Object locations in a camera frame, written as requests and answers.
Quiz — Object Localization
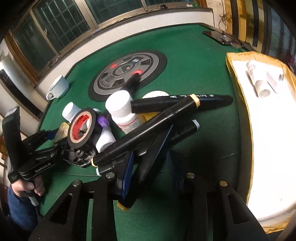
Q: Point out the yellow jar white lid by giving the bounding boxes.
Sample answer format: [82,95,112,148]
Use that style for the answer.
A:
[137,90,169,121]

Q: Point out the cream cartoon toy gadget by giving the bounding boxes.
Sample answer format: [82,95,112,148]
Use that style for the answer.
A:
[54,122,69,143]

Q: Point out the white pill bottle red label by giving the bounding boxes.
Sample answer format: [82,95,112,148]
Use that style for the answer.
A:
[105,90,144,134]

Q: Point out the black tape roll red core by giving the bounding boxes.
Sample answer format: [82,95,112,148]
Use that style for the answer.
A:
[67,108,101,151]

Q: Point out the small white bottle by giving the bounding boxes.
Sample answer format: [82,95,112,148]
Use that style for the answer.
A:
[62,102,81,123]

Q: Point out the black marker yellow band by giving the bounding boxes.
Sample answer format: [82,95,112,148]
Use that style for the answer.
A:
[92,94,201,167]

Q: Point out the person's left hand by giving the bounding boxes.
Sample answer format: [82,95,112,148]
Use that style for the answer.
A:
[11,175,45,197]

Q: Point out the black marker grey cap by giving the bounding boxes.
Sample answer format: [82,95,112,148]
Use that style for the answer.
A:
[147,119,201,153]

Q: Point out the black marker on top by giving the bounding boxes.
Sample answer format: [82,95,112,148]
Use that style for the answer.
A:
[131,94,233,113]

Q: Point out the white ceramic mug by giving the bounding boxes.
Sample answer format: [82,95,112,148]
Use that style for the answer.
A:
[46,75,69,101]

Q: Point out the round mahjong table control panel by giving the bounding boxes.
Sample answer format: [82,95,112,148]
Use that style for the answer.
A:
[88,50,168,102]

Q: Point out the white bottle in box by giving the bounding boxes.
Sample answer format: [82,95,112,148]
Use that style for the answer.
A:
[246,60,271,98]

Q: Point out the yellow lined storage box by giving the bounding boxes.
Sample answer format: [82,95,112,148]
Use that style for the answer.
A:
[226,52,295,233]

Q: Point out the black phone on table edge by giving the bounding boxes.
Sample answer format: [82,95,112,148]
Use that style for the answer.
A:
[203,31,233,46]

